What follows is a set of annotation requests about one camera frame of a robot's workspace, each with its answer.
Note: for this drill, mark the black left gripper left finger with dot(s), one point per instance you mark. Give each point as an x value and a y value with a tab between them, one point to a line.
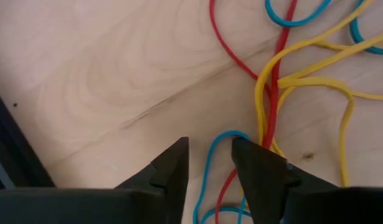
141	202

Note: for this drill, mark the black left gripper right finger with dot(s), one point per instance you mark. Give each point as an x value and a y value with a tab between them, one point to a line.
272	193

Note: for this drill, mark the blue rubber band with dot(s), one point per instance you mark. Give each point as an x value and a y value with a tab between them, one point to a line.
353	31
291	24
206	165

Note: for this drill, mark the yellow rubber band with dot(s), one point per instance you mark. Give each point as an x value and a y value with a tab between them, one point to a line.
259	102
347	124

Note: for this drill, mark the red rubber band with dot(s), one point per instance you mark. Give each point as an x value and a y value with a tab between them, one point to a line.
274	102

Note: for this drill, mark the black aluminium table frame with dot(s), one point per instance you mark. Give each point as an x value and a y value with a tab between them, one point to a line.
10	149

